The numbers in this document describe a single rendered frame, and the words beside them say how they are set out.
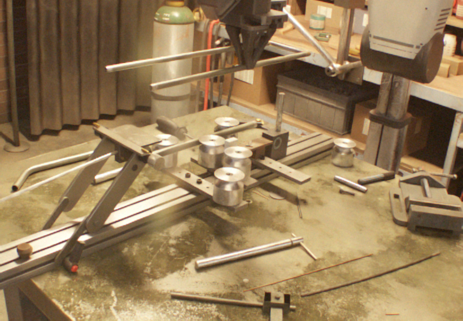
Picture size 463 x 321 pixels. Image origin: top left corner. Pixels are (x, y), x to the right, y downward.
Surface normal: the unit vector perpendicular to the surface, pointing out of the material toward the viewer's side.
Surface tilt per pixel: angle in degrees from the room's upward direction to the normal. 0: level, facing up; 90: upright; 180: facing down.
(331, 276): 0
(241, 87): 88
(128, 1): 91
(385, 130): 90
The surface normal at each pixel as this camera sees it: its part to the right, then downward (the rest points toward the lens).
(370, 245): 0.07, -0.91
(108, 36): -0.13, 0.40
